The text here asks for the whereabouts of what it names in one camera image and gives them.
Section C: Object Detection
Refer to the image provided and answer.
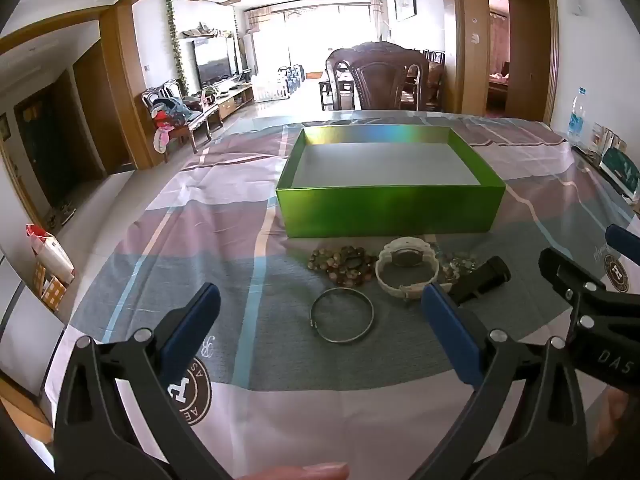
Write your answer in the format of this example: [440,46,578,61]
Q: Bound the green and white packets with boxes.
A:
[589,122,640,203]

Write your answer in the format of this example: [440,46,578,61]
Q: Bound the white play fence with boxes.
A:
[251,71,292,104]

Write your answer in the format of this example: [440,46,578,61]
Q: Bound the pink bead bracelet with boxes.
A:
[439,249,480,282]

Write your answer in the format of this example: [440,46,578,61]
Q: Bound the green vine garland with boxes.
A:
[165,0,190,97]

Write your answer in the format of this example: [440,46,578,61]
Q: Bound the printed tablecloth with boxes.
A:
[44,109,640,480]

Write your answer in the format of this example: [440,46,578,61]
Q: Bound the red and white paper bag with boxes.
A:
[26,224,77,312]

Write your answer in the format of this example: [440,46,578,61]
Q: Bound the wooden armchair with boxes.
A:
[141,79,223,161]

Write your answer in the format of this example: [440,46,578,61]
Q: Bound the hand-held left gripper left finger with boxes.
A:
[54,282,221,480]

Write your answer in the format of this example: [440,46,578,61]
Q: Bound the person's left hand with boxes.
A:
[239,462,351,480]

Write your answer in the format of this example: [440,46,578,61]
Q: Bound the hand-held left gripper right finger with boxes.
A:
[421,282,601,480]

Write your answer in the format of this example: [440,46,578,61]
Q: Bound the brown bead bracelet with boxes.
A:
[307,245,378,288]

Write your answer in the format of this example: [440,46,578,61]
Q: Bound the dark wooden door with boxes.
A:
[12,70,78,213]

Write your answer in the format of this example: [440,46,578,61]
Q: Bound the wooden television cabinet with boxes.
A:
[199,82,257,122]

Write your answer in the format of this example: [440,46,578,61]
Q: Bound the flat screen television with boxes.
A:
[194,37,240,86]

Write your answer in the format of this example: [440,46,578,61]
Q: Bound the plastic water bottle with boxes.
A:
[567,87,592,150]

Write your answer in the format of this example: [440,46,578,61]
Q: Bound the carved wooden dining chair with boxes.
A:
[325,42,432,112]

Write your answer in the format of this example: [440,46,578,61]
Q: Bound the green cardboard box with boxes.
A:
[276,126,507,239]

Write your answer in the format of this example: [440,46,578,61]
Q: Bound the pile of clothes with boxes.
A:
[149,96,202,155]

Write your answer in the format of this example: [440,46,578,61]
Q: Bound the silver bangle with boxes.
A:
[310,287,375,345]

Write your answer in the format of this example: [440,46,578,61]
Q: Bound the person's right hand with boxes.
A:
[606,389,633,461]

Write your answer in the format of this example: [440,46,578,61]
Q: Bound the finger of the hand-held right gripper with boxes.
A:
[539,247,640,331]
[605,225,640,263]

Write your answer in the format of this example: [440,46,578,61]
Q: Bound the white wristwatch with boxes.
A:
[375,237,441,301]

